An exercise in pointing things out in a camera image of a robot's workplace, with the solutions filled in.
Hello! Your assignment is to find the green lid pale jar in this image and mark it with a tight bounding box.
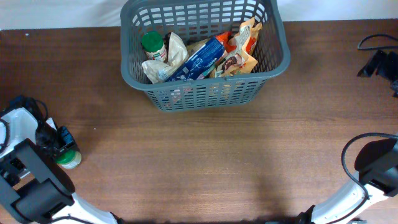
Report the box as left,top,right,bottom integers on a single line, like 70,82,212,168
56,150,82,169

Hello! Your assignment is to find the beige powder plastic bag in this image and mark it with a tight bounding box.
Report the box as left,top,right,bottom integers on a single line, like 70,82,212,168
141,32,188,84

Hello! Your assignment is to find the green lid Knorr jar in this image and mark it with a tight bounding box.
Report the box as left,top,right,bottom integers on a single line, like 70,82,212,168
141,31,167,62

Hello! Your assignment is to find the orange brown snack pouch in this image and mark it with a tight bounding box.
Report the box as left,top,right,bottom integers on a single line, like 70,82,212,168
210,17,262,78

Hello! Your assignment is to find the blue white cracker box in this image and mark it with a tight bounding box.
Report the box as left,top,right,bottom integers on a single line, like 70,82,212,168
165,37,224,82

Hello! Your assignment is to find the orange red pasta packet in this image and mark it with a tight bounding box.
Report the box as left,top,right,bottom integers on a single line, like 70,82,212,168
186,30,237,60

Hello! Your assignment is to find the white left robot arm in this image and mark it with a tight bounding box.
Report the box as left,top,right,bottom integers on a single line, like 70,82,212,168
1,95,124,224

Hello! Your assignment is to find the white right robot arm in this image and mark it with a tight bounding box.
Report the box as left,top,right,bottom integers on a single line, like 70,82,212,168
294,133,397,223

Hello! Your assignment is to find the grey plastic lattice basket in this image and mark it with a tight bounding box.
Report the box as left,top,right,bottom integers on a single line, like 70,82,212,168
120,0,290,111

